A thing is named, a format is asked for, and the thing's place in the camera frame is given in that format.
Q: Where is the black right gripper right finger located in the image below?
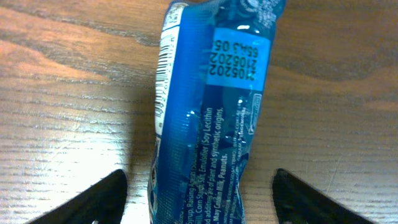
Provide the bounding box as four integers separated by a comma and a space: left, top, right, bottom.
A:
272, 169, 373, 224

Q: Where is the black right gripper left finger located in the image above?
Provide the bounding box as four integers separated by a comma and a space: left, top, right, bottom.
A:
30, 169, 127, 224

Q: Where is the blue Oreo cookie pack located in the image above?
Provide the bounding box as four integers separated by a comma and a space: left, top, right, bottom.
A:
147, 0, 285, 224

